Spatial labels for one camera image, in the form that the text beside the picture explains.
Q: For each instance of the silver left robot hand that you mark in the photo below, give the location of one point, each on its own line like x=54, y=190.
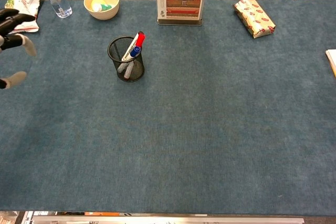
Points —
x=13, y=22

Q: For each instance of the blue cap whiteboard marker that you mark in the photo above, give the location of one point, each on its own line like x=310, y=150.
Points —
x=136, y=51

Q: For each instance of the black cap whiteboard marker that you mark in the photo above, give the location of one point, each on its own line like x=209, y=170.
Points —
x=134, y=41

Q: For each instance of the black mesh pen holder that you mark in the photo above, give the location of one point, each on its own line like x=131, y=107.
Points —
x=136, y=74

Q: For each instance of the white printed snack bag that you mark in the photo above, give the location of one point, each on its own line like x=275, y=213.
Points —
x=26, y=1

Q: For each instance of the small white green bottle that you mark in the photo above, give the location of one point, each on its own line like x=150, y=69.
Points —
x=97, y=7

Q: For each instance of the yellow round object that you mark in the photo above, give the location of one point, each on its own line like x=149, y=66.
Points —
x=97, y=1

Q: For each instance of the cream round bowl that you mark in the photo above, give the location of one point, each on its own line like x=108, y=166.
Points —
x=105, y=15

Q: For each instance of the red printed display card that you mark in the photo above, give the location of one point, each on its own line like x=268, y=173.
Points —
x=181, y=7

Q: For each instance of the blue felt table mat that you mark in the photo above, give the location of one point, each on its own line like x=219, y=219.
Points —
x=210, y=129

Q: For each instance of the red patterned wrapped package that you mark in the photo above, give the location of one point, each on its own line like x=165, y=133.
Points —
x=254, y=16

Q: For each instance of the aluminium profile rail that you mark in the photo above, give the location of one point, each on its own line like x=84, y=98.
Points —
x=157, y=220

